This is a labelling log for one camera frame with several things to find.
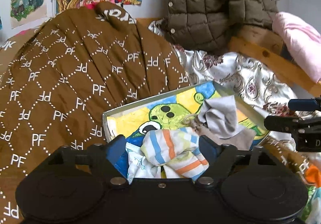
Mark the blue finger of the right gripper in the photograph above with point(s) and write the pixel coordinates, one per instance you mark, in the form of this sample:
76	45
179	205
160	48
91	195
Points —
312	104
283	124

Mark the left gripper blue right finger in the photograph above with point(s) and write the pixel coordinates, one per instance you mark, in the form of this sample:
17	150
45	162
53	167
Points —
220	158

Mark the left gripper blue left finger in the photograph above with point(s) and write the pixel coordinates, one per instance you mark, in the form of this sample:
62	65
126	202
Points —
102	160

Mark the grey-brown drawstring pouch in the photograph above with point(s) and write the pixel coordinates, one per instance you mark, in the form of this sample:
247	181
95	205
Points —
242	141

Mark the white cloth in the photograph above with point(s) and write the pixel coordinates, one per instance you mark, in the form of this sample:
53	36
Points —
139	166

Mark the light grey cloth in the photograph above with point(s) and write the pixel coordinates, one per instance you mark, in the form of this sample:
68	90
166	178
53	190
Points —
220	115

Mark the striped pastel cloth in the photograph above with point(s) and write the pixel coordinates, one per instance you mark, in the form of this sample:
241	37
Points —
177	151

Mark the white floral satin quilt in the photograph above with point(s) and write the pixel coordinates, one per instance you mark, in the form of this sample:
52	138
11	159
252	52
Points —
248	78

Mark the grey tray with drawing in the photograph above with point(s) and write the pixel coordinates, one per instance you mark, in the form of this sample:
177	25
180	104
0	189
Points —
166	111

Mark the pink folded blanket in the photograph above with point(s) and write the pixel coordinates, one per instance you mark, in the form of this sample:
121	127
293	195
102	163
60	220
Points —
302	41

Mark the colourful striped blanket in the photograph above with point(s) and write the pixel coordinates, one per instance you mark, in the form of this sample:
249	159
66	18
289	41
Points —
311	212

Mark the brown PF patterned quilt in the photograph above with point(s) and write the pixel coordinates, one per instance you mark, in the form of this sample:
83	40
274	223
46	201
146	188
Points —
58	80

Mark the brown puffer jacket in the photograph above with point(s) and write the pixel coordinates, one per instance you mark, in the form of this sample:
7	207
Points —
209	24

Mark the wooden bed frame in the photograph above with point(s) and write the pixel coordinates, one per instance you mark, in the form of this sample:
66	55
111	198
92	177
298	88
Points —
265	46

